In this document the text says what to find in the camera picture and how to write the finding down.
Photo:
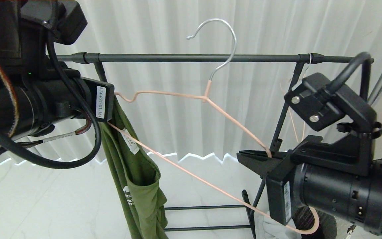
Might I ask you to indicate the green printed shirt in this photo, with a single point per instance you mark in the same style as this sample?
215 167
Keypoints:
134 186

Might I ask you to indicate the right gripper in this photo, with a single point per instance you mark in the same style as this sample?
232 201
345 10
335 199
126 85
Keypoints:
337 196

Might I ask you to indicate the white curtain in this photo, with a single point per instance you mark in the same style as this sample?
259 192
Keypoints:
164 126

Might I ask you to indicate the white laundry basket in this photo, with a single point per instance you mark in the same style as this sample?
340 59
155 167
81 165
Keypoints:
305 219

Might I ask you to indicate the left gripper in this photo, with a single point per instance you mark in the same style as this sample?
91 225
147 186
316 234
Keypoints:
45 103

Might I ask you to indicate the pink clothes hanger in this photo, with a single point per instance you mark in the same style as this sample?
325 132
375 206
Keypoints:
296 132
208 89

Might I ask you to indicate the pale grey shorts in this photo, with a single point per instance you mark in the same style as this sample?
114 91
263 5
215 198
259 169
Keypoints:
274 230

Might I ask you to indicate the black clothes rack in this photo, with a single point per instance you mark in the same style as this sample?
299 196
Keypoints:
177 58

